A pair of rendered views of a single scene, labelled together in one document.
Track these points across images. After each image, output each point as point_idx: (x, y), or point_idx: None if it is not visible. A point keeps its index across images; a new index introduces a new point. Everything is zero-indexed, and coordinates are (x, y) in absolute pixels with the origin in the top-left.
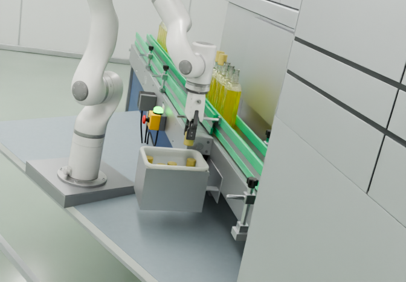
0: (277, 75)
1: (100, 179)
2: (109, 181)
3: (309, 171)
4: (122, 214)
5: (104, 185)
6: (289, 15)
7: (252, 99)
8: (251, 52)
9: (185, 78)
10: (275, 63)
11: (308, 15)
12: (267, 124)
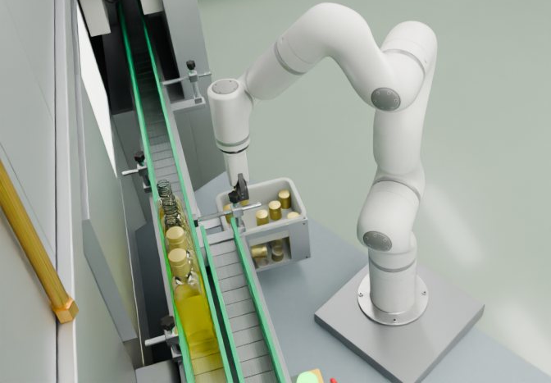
0: (102, 160)
1: (365, 295)
2: (354, 303)
3: None
4: (320, 267)
5: (357, 290)
6: (70, 87)
7: (125, 260)
8: (109, 250)
9: None
10: (98, 156)
11: None
12: None
